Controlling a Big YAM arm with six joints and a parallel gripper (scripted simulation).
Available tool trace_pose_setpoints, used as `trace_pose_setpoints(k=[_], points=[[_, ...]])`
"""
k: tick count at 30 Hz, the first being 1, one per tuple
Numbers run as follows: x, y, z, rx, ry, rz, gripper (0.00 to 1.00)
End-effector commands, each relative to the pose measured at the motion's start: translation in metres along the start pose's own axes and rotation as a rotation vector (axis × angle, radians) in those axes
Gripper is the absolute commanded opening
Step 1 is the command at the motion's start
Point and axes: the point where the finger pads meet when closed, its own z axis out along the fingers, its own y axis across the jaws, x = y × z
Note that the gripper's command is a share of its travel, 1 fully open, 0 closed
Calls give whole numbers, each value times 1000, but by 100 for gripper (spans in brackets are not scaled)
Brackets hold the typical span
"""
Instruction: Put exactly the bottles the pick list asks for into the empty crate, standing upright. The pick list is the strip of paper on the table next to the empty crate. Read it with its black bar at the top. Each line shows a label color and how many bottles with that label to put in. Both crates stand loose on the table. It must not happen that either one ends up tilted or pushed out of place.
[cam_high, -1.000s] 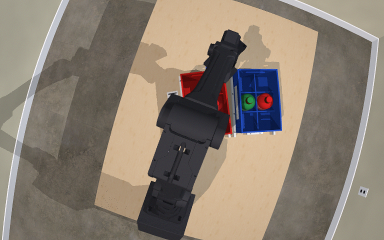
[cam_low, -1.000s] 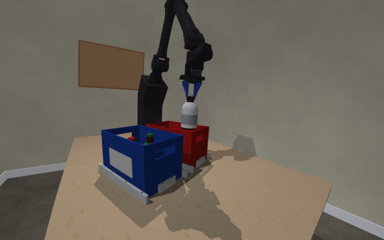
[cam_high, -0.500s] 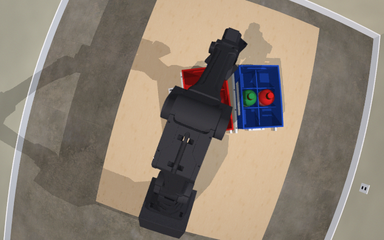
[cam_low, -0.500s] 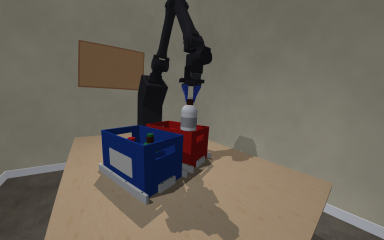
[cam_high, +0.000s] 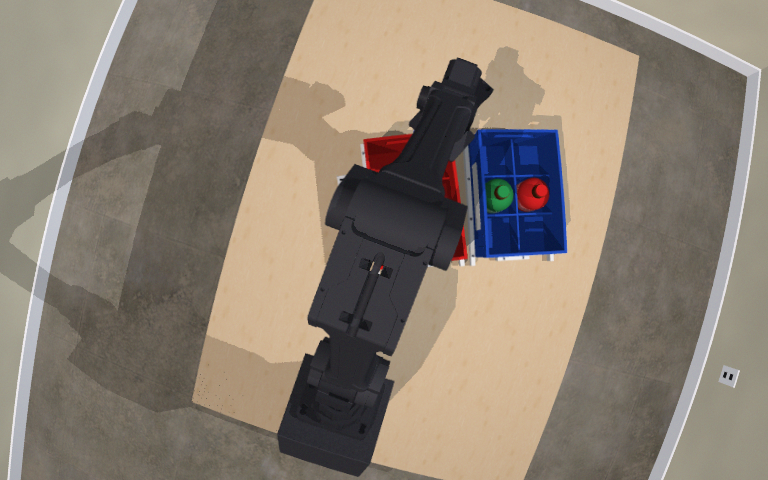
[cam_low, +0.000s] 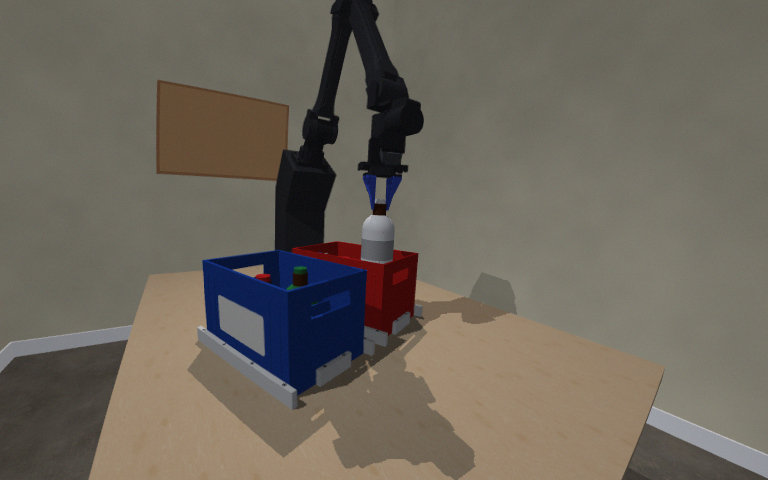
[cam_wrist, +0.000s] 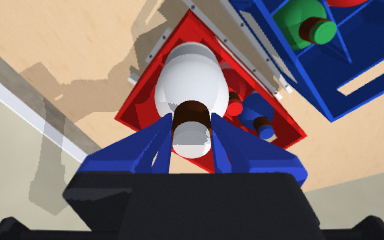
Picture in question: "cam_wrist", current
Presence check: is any blue plastic crate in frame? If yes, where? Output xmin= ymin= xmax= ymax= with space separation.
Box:
xmin=228 ymin=0 xmax=384 ymax=104

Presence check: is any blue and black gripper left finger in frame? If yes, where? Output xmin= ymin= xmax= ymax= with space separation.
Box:
xmin=75 ymin=113 xmax=173 ymax=174

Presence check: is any red crate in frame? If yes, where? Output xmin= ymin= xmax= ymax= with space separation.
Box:
xmin=115 ymin=8 xmax=297 ymax=173

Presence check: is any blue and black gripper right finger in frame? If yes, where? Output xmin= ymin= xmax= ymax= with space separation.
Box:
xmin=211 ymin=112 xmax=308 ymax=187

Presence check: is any red bottle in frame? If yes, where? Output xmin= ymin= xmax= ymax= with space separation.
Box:
xmin=326 ymin=0 xmax=367 ymax=7
xmin=220 ymin=60 xmax=247 ymax=116

